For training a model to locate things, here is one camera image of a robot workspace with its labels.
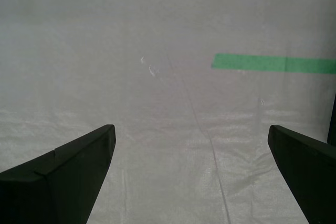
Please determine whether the black perforated plastic basket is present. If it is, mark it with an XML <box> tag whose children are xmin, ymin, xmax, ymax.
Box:
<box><xmin>327</xmin><ymin>91</ymin><xmax>336</xmax><ymax>145</ymax></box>

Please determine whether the white plastic table cover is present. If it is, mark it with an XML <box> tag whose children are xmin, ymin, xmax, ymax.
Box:
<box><xmin>0</xmin><ymin>0</ymin><xmax>336</xmax><ymax>224</ymax></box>

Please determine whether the long green tape line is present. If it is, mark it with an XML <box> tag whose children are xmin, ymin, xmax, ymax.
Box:
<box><xmin>211</xmin><ymin>53</ymin><xmax>336</xmax><ymax>74</ymax></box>

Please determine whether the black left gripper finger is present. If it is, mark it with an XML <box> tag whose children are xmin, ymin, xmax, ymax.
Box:
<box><xmin>267</xmin><ymin>125</ymin><xmax>336</xmax><ymax>224</ymax></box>
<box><xmin>0</xmin><ymin>124</ymin><xmax>117</xmax><ymax>224</ymax></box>

